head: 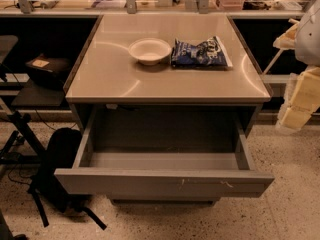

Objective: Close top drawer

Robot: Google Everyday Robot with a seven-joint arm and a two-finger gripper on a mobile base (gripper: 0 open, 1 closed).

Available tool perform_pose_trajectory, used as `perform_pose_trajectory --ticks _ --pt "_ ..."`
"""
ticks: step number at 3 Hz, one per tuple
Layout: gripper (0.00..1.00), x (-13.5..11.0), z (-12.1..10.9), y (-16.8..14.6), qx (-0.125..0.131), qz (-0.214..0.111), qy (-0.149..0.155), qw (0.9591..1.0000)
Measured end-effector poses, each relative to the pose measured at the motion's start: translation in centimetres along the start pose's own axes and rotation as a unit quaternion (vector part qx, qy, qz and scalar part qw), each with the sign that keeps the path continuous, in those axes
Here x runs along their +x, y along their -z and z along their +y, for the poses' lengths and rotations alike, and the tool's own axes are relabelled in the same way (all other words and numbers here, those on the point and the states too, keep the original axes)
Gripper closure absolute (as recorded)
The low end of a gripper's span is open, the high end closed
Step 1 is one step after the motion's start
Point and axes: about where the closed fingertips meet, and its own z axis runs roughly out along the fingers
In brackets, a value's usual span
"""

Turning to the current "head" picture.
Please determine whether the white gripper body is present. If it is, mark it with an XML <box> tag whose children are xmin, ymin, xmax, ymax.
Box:
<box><xmin>273</xmin><ymin>19</ymin><xmax>299</xmax><ymax>50</ymax></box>

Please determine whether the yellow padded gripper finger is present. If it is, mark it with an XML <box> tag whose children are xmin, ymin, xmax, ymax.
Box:
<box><xmin>289</xmin><ymin>66</ymin><xmax>320</xmax><ymax>112</ymax></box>
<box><xmin>276</xmin><ymin>104</ymin><xmax>311</xmax><ymax>131</ymax></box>

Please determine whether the grey top drawer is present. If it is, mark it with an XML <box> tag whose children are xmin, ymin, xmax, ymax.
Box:
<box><xmin>55</xmin><ymin>107</ymin><xmax>274</xmax><ymax>202</ymax></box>

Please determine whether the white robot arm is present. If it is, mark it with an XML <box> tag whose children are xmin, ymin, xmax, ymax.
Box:
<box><xmin>273</xmin><ymin>0</ymin><xmax>320</xmax><ymax>134</ymax></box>

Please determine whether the grey drawer cabinet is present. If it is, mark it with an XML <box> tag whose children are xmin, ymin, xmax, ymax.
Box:
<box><xmin>63</xmin><ymin>13</ymin><xmax>274</xmax><ymax>207</ymax></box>

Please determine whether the white stick with black tip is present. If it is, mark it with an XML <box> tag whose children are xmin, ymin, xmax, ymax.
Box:
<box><xmin>262</xmin><ymin>49</ymin><xmax>284</xmax><ymax>75</ymax></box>

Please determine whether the blue chip bag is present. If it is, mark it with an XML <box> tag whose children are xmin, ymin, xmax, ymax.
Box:
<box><xmin>170</xmin><ymin>36</ymin><xmax>233</xmax><ymax>67</ymax></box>

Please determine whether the white bowl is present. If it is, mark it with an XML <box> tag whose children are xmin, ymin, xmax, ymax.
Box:
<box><xmin>128</xmin><ymin>38</ymin><xmax>172</xmax><ymax>66</ymax></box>

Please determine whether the black backpack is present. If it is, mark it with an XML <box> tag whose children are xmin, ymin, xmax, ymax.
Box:
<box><xmin>27</xmin><ymin>127</ymin><xmax>108</xmax><ymax>231</ymax></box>

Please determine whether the black box with label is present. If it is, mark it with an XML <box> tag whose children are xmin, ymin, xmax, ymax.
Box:
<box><xmin>25</xmin><ymin>54</ymin><xmax>72</xmax><ymax>90</ymax></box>

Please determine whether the dark low shelf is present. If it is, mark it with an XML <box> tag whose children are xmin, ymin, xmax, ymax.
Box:
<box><xmin>11</xmin><ymin>79</ymin><xmax>67</xmax><ymax>109</ymax></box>

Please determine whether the black tripod stand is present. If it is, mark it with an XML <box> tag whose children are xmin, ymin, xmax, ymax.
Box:
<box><xmin>0</xmin><ymin>99</ymin><xmax>45</xmax><ymax>165</ymax></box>

